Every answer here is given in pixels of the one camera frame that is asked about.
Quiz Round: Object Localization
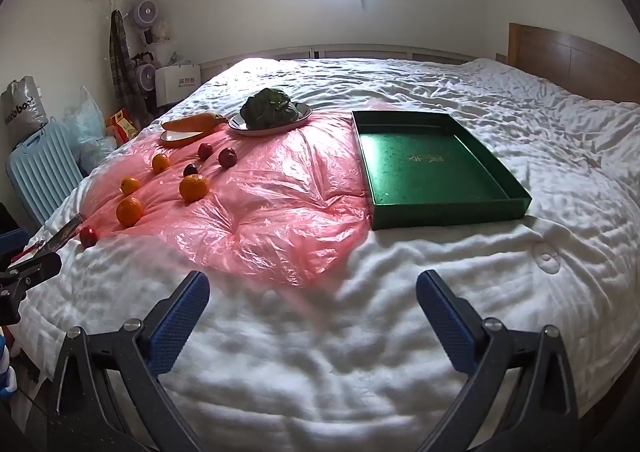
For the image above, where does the carrot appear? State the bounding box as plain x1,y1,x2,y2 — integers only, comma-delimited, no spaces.
161,113,228,133

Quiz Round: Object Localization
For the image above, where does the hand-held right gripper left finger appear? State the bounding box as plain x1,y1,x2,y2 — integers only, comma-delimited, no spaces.
47,271,211,452

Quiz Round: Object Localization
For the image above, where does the large bumpy orange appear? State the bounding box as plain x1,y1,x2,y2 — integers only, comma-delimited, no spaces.
116,196,144,227

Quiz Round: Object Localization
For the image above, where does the dark printed packet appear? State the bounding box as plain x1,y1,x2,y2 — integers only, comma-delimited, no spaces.
35,213,85,260

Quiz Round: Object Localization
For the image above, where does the plaid garment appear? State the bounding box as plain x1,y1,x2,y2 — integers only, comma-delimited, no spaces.
109,10,151,128

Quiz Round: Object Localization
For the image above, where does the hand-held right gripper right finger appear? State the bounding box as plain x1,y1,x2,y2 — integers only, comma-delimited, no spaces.
416,269,581,452

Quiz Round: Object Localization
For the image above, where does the white bed rail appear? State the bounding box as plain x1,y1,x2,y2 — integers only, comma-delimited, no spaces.
199,45,478,70

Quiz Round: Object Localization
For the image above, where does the grey plastic bag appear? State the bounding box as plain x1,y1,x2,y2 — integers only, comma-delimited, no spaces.
0,76,49,145

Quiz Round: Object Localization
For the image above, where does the light blue suitcase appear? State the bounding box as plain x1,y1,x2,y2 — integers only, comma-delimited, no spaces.
6,117,84,228

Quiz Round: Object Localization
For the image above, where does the white paper bag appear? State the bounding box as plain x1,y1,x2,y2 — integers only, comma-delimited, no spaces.
155,63,202,107

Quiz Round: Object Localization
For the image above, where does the large smooth orange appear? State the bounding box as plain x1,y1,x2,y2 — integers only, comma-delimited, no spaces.
179,173,210,203

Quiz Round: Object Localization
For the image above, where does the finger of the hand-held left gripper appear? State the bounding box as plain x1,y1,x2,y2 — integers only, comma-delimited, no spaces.
0,253,62,325
0,228,30,257

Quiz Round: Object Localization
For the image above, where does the orange rimmed plate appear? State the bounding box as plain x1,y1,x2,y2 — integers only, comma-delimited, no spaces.
160,129,207,149

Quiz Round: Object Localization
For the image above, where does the white bed quilt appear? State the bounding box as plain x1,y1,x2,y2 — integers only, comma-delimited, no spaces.
15,57,640,452

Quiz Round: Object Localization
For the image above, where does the wooden headboard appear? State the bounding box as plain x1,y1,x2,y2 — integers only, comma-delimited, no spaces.
507,22,640,106

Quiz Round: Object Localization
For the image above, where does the blue and white object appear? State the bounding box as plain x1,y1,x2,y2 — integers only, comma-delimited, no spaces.
0,327,17,400

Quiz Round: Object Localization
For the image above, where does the pink plastic sheet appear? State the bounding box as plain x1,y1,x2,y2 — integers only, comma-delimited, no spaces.
82,112,373,289

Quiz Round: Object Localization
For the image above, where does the white wall fan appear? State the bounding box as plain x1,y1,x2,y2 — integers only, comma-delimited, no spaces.
131,0,162,28

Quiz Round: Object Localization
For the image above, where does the dark green leafy vegetable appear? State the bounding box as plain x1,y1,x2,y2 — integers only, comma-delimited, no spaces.
240,88,301,129

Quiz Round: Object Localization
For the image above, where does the clear plastic bag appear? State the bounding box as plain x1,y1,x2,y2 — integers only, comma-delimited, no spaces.
64,86,118,175

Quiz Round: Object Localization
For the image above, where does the green tray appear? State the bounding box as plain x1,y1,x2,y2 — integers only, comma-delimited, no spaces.
351,110,532,231

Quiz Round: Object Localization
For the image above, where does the red and yellow box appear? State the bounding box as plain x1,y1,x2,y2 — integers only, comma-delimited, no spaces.
105,110,141,142

